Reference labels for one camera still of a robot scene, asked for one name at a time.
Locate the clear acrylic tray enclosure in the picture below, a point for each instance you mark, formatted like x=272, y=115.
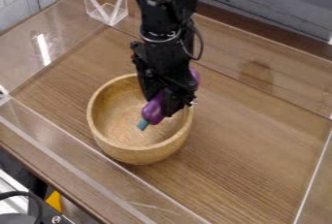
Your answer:
x=205, y=134

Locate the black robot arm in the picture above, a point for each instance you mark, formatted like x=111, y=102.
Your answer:
x=166, y=20

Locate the purple toy eggplant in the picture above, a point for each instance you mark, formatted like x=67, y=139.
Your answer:
x=153, y=112

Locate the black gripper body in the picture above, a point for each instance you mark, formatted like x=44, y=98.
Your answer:
x=167, y=59

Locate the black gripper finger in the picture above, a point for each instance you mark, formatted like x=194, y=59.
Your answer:
x=173, y=102
x=150, y=84

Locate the brown wooden bowl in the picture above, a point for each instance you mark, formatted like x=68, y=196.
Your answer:
x=114, y=116

